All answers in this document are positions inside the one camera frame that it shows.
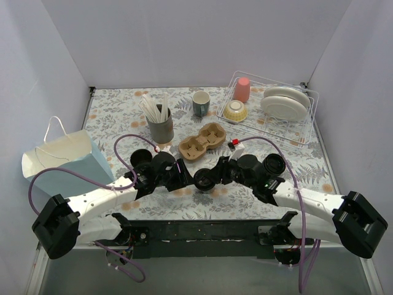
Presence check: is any blue ceramic mug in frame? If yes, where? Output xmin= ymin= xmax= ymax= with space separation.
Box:
xmin=192 ymin=90 xmax=211 ymax=117

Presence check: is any yellow patterned bowl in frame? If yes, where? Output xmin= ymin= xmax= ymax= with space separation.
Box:
xmin=223 ymin=100 xmax=248 ymax=122

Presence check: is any dark takeout coffee cup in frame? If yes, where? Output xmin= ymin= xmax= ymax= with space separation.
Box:
xmin=198 ymin=187 xmax=215 ymax=194

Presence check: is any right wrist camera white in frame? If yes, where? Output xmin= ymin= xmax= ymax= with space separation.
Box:
xmin=228 ymin=139 xmax=245 ymax=160

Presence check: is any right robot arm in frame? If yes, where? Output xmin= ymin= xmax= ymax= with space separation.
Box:
xmin=202 ymin=154 xmax=388 ymax=259

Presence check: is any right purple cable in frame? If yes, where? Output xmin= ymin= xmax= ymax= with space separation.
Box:
xmin=239 ymin=136 xmax=322 ymax=293

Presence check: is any white plate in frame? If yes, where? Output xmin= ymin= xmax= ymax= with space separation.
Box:
xmin=263 ymin=86 xmax=311 ymax=108
xmin=260 ymin=96 xmax=308 ymax=121

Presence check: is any pink plastic cup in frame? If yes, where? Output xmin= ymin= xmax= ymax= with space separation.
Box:
xmin=233 ymin=77 xmax=251 ymax=103

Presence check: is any brown cardboard cup carrier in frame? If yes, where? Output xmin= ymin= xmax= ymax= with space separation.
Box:
xmin=178 ymin=123 xmax=226 ymax=162

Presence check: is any purple cable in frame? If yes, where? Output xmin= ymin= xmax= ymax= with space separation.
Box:
xmin=28 ymin=134 xmax=160 ymax=283
xmin=239 ymin=136 xmax=322 ymax=293

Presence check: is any white wire dish rack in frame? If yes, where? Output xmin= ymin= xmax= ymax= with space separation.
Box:
xmin=217 ymin=71 xmax=319 ymax=148

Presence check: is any white plate front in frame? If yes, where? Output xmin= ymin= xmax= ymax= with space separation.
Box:
xmin=260 ymin=96 xmax=308 ymax=121

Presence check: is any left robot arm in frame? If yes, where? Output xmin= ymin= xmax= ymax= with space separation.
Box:
xmin=32 ymin=149 xmax=194 ymax=259

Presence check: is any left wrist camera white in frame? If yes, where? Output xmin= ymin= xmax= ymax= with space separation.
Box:
xmin=154 ymin=144 xmax=176 ymax=156

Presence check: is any grey straw holder cup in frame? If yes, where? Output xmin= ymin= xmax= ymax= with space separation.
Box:
xmin=146 ymin=109 xmax=174 ymax=144

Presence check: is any black coffee cup lid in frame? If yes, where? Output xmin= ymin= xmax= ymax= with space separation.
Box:
xmin=193 ymin=168 xmax=215 ymax=189

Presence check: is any white blue paper bag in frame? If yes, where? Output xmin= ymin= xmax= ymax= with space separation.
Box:
xmin=21 ymin=130 xmax=114 ymax=198

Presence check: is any white plate back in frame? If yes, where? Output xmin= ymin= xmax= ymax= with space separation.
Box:
xmin=263 ymin=86 xmax=311 ymax=108

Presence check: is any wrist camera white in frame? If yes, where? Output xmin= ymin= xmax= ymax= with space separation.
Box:
xmin=154 ymin=144 xmax=176 ymax=156
xmin=228 ymin=139 xmax=245 ymax=160

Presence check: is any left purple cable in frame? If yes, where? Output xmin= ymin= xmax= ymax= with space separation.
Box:
xmin=28 ymin=134 xmax=160 ymax=283

